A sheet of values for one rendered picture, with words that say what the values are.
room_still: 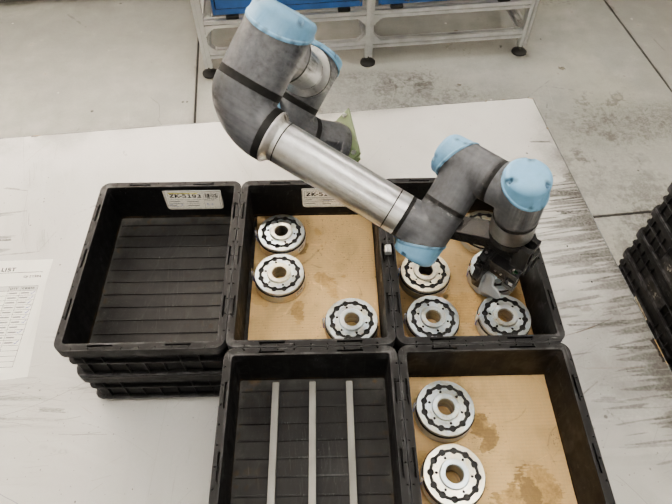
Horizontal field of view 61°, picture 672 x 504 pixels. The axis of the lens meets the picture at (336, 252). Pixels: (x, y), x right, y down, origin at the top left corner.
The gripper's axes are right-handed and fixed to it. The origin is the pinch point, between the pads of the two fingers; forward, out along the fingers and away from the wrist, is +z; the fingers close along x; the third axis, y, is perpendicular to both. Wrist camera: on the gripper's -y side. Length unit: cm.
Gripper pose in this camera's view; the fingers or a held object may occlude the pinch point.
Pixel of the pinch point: (483, 279)
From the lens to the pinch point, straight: 119.5
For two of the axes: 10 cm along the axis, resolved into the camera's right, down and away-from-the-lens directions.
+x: 6.9, -6.4, 3.4
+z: 0.7, 5.3, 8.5
